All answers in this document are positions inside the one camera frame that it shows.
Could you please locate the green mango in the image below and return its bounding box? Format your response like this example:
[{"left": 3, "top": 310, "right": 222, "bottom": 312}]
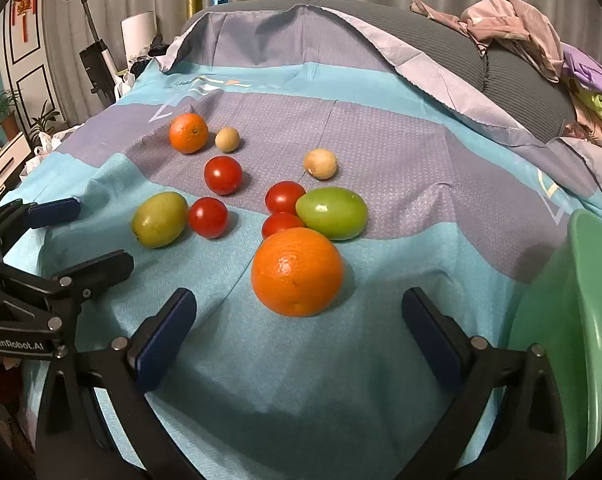
[
  {"left": 295, "top": 186, "right": 368, "bottom": 240},
  {"left": 130, "top": 192, "right": 188, "bottom": 249}
]

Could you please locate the red tomato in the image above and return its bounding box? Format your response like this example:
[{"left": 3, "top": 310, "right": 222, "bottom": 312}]
[
  {"left": 204, "top": 156, "right": 243, "bottom": 196},
  {"left": 265, "top": 181, "right": 305, "bottom": 214},
  {"left": 188, "top": 197, "right": 229, "bottom": 240},
  {"left": 262, "top": 211, "right": 305, "bottom": 240}
]

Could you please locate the small orange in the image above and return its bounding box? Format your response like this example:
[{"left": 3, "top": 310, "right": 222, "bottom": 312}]
[{"left": 168, "top": 113, "right": 209, "bottom": 154}]

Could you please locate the large orange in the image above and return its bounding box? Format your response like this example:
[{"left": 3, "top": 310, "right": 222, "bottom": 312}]
[{"left": 251, "top": 228, "right": 344, "bottom": 318}]

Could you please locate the white cabinet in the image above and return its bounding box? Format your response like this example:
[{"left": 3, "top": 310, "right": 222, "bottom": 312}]
[{"left": 0, "top": 132, "right": 32, "bottom": 200}]

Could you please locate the potted plant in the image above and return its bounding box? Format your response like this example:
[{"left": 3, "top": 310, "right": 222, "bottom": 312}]
[{"left": 0, "top": 90, "right": 61, "bottom": 148}]

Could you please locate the green plastic bowl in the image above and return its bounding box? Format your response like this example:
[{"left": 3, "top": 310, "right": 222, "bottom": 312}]
[{"left": 509, "top": 209, "right": 602, "bottom": 474}]

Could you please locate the black white vacuum cleaner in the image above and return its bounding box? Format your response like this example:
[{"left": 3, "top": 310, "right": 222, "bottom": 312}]
[{"left": 66, "top": 0, "right": 118, "bottom": 107}]

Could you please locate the beige longan left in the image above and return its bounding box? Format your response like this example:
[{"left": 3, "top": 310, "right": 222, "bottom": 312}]
[{"left": 214, "top": 127, "right": 241, "bottom": 154}]

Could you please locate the beige longan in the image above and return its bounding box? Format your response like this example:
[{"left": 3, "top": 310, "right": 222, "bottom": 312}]
[
  {"left": 214, "top": 127, "right": 241, "bottom": 154},
  {"left": 303, "top": 148, "right": 339, "bottom": 180}
]

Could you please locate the red chinese knot decoration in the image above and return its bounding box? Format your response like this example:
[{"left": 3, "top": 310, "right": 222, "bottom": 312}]
[{"left": 10, "top": 0, "right": 37, "bottom": 44}]

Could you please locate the blue purple striped sheet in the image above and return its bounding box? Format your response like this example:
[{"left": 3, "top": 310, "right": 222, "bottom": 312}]
[{"left": 0, "top": 1, "right": 602, "bottom": 480}]

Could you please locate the beige longan right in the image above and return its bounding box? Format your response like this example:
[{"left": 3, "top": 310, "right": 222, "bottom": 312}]
[{"left": 303, "top": 148, "right": 339, "bottom": 180}]

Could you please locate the grey sofa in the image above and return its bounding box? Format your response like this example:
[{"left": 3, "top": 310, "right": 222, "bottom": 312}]
[{"left": 209, "top": 0, "right": 575, "bottom": 143}]

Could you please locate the pile of clothes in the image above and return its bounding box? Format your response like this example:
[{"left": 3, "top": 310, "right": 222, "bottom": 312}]
[{"left": 410, "top": 0, "right": 602, "bottom": 148}]

